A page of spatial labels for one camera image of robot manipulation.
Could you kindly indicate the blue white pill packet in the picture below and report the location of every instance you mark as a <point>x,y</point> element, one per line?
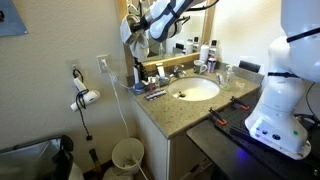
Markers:
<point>155,95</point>

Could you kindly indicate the white wall outlet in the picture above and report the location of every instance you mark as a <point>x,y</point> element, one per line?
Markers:
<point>102,63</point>

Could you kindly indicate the white round waste basket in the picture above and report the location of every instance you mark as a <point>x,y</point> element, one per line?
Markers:
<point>128,154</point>

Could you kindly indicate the chrome sink faucet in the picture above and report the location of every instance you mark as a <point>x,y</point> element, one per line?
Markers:
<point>178,71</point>

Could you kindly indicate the blue mouthwash bottle black cap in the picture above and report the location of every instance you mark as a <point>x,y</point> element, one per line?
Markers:
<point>213,48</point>

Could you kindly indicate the black bin with liner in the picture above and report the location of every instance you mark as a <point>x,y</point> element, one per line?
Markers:
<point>48,158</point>

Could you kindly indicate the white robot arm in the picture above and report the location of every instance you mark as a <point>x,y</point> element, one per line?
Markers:
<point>294,58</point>

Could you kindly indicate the white wall hair dryer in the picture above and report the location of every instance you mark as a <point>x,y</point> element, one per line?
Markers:
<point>84,96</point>

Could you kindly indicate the grey tray of toiletries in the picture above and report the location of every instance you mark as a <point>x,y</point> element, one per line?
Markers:
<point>163,81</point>

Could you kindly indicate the black perforated mounting board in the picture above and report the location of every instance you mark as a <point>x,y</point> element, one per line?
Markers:
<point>265,145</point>

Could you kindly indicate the clear soap pump bottle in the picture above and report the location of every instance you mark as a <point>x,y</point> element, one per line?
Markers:
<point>229,76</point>

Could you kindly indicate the blue round lid container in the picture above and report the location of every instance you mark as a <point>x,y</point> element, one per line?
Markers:
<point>139,88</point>

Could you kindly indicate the orange black clamp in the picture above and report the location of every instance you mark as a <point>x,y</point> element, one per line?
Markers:
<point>219,119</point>
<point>235,102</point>

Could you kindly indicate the black object at counter corner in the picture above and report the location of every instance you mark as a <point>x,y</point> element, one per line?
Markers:
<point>249,66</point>

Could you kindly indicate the blue white toothpaste box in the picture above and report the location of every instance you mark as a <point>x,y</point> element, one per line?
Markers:
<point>220,79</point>

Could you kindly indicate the tall white spray bottle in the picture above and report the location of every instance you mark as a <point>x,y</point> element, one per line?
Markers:
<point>204,51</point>

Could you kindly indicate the dark glass bottle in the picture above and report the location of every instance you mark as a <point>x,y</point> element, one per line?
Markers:
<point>142,73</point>

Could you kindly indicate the white tube in tray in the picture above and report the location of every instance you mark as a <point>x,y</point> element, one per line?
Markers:
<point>160,69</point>

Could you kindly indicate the white towel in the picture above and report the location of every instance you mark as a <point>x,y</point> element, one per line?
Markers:
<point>136,41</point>

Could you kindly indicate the grey green mug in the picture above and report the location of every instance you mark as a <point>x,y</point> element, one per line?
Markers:
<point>199,66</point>

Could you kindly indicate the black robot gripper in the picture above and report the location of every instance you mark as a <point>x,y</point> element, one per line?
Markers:
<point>142,24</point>

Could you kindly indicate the white oval sink basin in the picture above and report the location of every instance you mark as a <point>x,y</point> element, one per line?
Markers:
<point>195,88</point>

